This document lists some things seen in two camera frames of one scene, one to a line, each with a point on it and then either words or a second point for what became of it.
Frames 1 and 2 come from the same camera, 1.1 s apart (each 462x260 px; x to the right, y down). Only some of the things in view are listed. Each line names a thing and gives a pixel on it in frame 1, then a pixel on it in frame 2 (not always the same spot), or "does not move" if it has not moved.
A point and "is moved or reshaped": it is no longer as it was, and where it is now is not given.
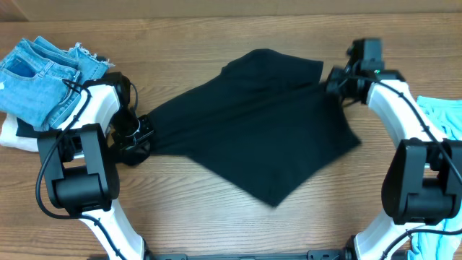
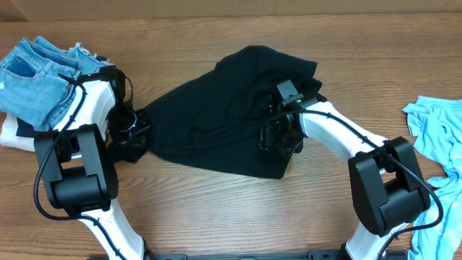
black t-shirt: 264,120 is moved or reshaped
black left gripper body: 130,131 does not move
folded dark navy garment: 24,129 does not move
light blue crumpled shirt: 447,116 does not move
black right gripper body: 340,83 → 284,136
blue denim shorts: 40,83 does not move
